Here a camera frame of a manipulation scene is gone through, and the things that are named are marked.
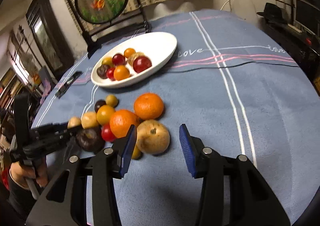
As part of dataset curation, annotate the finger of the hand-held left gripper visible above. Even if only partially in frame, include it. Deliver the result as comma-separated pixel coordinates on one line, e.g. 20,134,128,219
30,123,70,139
46,129,84,154

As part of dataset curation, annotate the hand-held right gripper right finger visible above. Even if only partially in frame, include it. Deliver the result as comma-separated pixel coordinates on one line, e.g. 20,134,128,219
179,124,292,226

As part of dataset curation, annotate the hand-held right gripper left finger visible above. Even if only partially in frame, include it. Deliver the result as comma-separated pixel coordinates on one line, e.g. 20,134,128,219
25,124,138,226

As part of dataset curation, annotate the small tan longan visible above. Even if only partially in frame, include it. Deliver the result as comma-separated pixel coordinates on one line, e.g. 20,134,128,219
131,143,143,160
105,94,119,107

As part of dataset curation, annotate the pale tan round fruit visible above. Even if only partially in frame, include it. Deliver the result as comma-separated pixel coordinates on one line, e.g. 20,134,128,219
81,112,100,129
67,117,82,128

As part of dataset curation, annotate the red cherry tomato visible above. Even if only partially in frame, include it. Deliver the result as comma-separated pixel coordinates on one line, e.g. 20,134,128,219
112,53,126,66
106,67,117,81
101,124,117,142

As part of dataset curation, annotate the large dark brown date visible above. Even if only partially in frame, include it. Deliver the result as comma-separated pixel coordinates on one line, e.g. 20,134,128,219
75,127,105,153

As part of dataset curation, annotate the orange tangerine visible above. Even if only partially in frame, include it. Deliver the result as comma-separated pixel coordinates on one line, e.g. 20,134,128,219
109,109,140,139
134,93,165,120

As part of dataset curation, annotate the smooth tan passion fruit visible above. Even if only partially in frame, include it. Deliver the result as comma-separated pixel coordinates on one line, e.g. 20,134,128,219
136,120,171,155

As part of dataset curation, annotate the yellow-orange tomato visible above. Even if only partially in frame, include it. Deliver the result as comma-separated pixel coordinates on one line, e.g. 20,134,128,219
96,105,116,126

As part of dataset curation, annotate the small dark round fruit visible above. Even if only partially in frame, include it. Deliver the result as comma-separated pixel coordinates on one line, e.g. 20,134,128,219
94,100,107,113

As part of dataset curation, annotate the brown wrinkled date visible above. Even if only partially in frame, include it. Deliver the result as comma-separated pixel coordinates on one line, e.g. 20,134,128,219
96,64,110,79

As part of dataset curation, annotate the large orange tomato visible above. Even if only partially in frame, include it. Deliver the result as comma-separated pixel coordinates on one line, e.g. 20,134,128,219
113,65,131,81

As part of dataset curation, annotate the red plum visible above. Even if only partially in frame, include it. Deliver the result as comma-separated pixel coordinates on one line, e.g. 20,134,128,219
133,56,152,73

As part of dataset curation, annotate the large tan passion fruit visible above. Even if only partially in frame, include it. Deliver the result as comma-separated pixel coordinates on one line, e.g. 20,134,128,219
128,52,145,66

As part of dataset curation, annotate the white oval plate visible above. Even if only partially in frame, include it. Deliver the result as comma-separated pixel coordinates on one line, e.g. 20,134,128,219
91,32,178,89

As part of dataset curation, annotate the person's left forearm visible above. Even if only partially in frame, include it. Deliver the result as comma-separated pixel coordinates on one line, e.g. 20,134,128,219
6,181,38,219

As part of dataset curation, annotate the person's left hand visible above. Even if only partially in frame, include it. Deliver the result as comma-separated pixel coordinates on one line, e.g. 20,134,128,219
9,161,48,189

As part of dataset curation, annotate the blue striped tablecloth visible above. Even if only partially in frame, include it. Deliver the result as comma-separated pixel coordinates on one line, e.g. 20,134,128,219
30,9,320,226

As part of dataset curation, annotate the black smartphone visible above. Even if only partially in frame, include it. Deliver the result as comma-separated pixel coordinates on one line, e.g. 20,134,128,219
55,71,83,99

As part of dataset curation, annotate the dark chair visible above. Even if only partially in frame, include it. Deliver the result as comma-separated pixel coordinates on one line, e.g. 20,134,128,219
40,66,58,92

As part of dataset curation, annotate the dark wood framed picture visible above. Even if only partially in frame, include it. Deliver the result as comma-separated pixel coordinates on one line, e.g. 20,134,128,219
26,0,75,76

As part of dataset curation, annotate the black cabinet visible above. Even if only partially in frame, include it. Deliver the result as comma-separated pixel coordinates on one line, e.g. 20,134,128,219
261,19,320,84

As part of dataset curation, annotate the black hat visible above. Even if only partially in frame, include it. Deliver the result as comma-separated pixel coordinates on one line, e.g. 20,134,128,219
256,2,288,24

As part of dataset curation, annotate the computer monitor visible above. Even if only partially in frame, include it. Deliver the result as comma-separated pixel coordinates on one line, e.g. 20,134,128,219
295,0,320,34

